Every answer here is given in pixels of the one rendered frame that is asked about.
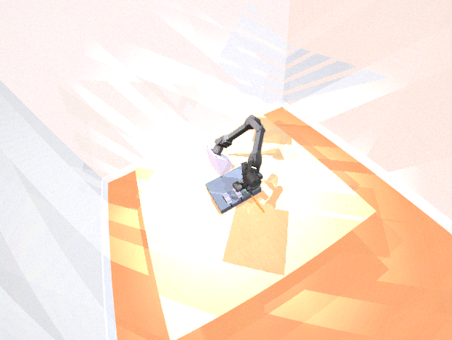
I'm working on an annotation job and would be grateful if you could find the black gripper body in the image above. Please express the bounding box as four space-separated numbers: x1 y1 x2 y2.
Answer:
233 173 263 192

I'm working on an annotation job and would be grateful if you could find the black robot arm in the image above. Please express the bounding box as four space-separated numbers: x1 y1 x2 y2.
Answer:
211 115 265 190

